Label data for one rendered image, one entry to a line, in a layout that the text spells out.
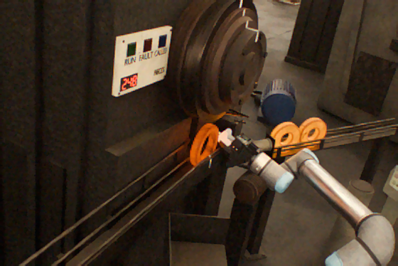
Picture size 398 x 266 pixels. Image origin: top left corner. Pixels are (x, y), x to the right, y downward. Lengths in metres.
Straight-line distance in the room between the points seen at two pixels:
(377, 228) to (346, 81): 2.91
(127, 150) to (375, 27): 3.14
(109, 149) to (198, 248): 0.44
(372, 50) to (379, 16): 0.29
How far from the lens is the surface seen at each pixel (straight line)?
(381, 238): 1.57
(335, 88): 4.47
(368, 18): 4.28
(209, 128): 1.77
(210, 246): 1.55
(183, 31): 1.55
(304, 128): 2.18
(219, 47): 1.51
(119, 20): 1.33
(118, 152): 1.46
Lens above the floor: 1.61
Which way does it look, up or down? 26 degrees down
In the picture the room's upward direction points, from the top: 10 degrees clockwise
